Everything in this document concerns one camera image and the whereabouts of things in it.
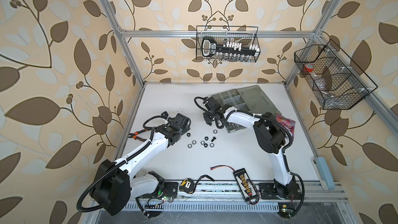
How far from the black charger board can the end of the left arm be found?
39cm

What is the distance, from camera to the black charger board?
725 mm

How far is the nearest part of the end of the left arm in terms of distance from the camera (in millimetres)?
589
